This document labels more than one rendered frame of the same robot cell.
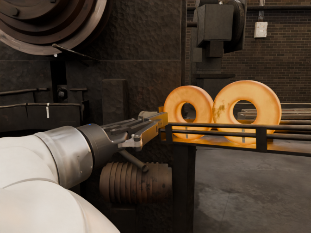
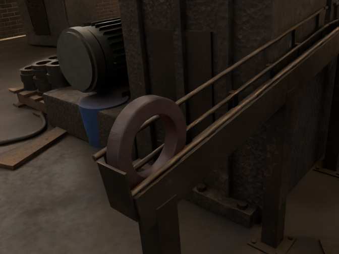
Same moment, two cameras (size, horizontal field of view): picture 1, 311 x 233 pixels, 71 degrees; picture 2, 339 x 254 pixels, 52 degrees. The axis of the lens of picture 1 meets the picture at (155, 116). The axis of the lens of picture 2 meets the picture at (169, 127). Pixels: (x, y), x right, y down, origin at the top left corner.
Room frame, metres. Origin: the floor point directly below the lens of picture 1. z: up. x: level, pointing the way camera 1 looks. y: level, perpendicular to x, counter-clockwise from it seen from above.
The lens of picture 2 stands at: (0.44, 1.88, 0.94)
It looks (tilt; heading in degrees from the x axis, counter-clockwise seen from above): 25 degrees down; 311
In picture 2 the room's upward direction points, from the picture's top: 5 degrees counter-clockwise
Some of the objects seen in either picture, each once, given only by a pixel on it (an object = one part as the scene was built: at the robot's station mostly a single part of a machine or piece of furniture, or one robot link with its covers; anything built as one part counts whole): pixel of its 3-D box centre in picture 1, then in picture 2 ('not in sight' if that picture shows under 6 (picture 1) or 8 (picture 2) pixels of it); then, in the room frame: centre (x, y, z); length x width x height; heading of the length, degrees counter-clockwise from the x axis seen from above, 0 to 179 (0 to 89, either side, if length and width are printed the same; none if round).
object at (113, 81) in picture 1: (116, 111); not in sight; (0.81, 0.15, 0.68); 0.11 x 0.08 x 0.24; 178
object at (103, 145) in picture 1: (102, 142); not in sight; (0.36, 0.09, 0.69); 0.09 x 0.08 x 0.07; 142
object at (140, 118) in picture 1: (124, 131); not in sight; (0.42, 0.06, 0.70); 0.11 x 0.01 x 0.04; 144
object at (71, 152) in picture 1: (62, 157); not in sight; (0.30, 0.14, 0.69); 0.09 x 0.06 x 0.09; 52
